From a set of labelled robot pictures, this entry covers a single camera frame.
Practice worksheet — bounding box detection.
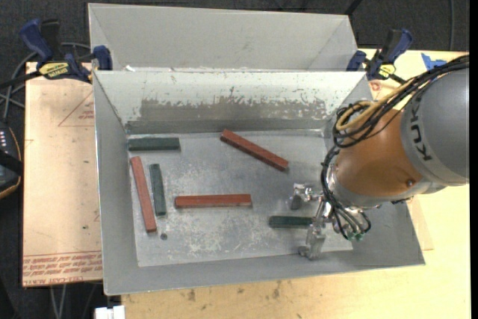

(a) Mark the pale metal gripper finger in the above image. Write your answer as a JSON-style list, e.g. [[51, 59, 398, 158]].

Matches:
[[289, 182, 323, 210], [297, 225, 326, 261]]

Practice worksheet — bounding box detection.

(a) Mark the brown cardboard board red print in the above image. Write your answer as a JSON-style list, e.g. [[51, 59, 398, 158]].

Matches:
[[22, 61, 435, 289]]

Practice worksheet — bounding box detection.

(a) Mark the red-brown flat block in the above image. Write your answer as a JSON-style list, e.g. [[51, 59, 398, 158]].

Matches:
[[219, 128, 290, 173], [129, 155, 158, 234], [173, 193, 253, 209]]

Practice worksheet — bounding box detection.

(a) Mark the dark green flat block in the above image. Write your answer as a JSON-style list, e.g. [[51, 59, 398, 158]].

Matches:
[[268, 214, 315, 229], [148, 163, 168, 217], [127, 137, 181, 152]]

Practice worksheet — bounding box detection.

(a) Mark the grey metal bin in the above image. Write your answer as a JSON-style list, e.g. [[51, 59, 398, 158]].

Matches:
[[87, 3, 426, 297]]

